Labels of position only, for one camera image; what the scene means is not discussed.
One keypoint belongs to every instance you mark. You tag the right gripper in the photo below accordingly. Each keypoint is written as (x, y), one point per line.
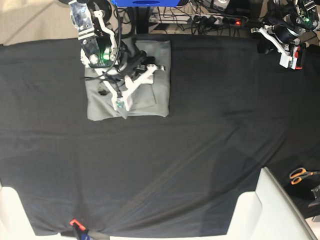
(123, 84)

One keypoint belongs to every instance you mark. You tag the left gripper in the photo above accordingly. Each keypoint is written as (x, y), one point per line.
(281, 38)

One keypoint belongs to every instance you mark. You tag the grey T-shirt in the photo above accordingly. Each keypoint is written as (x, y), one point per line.
(148, 100)

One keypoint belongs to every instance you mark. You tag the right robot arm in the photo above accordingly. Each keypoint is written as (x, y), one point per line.
(120, 66)

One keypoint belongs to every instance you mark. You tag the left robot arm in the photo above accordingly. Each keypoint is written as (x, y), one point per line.
(300, 13)

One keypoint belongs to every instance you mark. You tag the red black clamp right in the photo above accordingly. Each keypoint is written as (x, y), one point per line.
(300, 56)

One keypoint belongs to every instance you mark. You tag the black table cloth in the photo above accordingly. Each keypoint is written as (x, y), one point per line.
(232, 111)

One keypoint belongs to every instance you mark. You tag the black power strip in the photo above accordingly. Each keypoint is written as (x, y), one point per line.
(211, 20)

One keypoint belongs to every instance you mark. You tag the blue box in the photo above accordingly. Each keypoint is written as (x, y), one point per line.
(145, 3)

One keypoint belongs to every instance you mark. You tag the black device right edge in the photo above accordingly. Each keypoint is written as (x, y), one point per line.
(316, 194)

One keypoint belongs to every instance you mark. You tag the red blue clamp bottom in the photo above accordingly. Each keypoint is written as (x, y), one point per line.
(80, 231)

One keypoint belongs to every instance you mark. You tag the white furniture right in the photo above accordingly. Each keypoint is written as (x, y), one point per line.
(268, 213)

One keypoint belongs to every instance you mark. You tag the white furniture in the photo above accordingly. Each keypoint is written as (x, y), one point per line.
(14, 223)
(268, 213)

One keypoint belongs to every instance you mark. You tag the white furniture left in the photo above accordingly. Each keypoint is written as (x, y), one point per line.
(14, 223)

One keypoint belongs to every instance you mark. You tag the black table stand post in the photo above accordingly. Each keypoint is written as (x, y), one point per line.
(142, 15)

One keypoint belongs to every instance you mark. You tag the orange handled scissors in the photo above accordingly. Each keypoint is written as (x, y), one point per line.
(300, 174)

